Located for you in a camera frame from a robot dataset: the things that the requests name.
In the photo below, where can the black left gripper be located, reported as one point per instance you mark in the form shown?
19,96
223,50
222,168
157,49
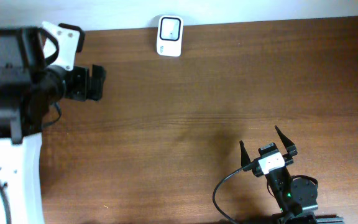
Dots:
81,82

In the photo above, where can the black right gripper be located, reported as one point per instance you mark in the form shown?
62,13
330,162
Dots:
286,144

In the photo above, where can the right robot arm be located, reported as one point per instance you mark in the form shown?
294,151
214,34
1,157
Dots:
296,195

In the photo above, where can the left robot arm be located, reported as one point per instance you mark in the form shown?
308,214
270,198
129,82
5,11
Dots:
37,70

